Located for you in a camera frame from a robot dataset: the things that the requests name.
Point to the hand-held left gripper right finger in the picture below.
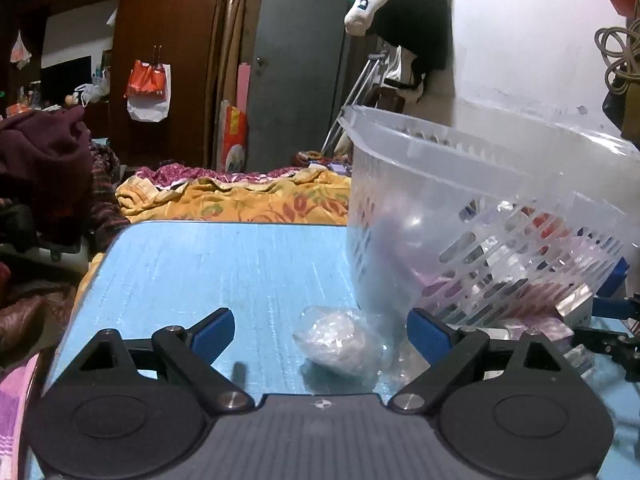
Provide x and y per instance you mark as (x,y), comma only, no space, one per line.
(430,335)

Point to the pink checked cloth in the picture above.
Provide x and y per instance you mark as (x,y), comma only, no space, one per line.
(15,410)

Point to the pile of dark clothes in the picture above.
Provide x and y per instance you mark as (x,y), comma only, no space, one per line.
(45,160)

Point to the white crumpled plastic bag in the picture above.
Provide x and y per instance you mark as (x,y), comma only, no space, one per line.
(90,94)

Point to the grey metal door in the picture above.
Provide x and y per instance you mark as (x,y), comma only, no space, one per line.
(290,85)

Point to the small white hanging bag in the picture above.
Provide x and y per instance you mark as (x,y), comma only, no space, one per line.
(20,52)

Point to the dark wooden wardrobe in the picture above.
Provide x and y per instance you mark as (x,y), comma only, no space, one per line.
(185,35)

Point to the red and yellow standing bag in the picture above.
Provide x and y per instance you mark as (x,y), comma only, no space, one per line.
(234,135)

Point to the metal crutches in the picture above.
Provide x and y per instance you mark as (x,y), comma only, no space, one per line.
(350,100)

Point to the black television screen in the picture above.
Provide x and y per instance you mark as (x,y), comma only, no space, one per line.
(65,80)

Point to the pink board strip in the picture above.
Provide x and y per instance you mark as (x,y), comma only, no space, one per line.
(243,85)

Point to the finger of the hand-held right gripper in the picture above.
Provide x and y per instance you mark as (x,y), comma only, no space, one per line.
(607,342)
(610,307)

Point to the black and white barcode box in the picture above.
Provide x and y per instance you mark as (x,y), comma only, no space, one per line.
(580,310)

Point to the black hanging garment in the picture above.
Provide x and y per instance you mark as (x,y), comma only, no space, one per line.
(415,30)

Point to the orange floral blanket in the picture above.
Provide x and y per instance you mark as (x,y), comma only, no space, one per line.
(240,205)

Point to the wooden poles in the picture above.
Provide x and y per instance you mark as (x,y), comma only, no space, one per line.
(227,35)

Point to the red and white plastic bag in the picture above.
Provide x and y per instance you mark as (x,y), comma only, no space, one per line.
(145,80)

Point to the brown hanging bag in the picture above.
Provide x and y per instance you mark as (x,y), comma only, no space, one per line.
(627,110)

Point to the clear bag of white pieces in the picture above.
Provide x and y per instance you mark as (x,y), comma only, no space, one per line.
(335,342)

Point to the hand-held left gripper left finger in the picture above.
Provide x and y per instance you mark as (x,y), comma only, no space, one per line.
(215,332)

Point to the translucent white plastic basket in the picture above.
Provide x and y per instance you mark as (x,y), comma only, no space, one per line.
(380,200)

